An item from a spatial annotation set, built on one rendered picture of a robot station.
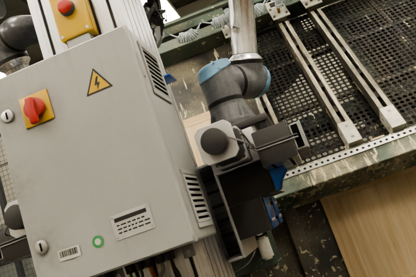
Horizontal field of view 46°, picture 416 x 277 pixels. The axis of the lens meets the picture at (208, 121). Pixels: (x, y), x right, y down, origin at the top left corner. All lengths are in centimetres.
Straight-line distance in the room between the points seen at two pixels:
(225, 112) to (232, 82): 10
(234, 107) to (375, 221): 106
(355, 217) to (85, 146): 153
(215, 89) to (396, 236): 118
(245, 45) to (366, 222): 106
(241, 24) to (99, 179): 83
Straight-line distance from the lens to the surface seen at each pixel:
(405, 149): 213
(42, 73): 111
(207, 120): 249
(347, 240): 231
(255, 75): 163
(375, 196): 233
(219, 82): 152
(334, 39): 265
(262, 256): 200
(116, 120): 102
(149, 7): 204
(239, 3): 166
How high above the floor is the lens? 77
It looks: 12 degrees up
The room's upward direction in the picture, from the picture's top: 19 degrees counter-clockwise
